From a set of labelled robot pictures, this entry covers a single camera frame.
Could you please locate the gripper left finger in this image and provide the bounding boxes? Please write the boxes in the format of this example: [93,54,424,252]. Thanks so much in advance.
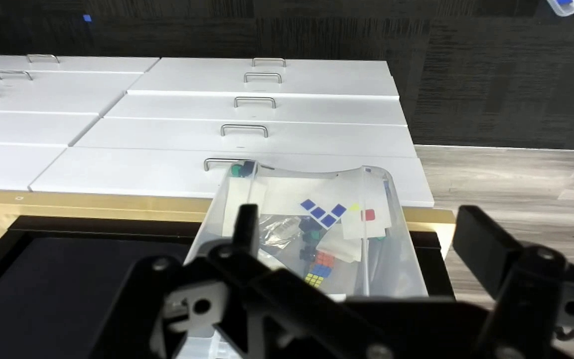
[90,203,392,359]

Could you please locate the white sheet with coloured squares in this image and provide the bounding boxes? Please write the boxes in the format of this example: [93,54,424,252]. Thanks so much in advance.
[262,176,392,240]

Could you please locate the green and black small object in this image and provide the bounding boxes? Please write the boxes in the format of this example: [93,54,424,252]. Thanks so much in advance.
[230,161,259,179]

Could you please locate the folded white paper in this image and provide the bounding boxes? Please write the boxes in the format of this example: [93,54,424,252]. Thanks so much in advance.
[317,233,363,264]

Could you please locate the white drawer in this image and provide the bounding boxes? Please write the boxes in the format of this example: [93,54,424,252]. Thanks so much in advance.
[104,93,408,126]
[127,70,400,97]
[28,146,435,208]
[0,54,161,74]
[0,70,144,91]
[0,143,68,192]
[0,112,101,147]
[0,87,129,116]
[74,117,418,159]
[155,57,393,79]

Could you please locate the black cooktop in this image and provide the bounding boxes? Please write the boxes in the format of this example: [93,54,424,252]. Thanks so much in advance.
[0,215,454,359]

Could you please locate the black puzzle pieces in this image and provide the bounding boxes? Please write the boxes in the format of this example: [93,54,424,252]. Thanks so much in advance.
[297,218,325,262]

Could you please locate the clear plastic bag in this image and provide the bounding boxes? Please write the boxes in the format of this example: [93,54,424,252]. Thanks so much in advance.
[260,214,302,250]

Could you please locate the colourful puzzle cube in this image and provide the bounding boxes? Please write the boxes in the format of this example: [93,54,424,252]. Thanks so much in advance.
[303,251,336,288]

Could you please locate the clear plastic storage bin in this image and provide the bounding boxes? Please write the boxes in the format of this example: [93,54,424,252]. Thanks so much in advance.
[175,162,430,359]

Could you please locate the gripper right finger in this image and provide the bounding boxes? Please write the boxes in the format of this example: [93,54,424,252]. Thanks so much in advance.
[452,204,574,359]

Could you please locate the white and blue object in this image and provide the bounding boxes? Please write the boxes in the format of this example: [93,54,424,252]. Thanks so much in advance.
[545,0,574,17]

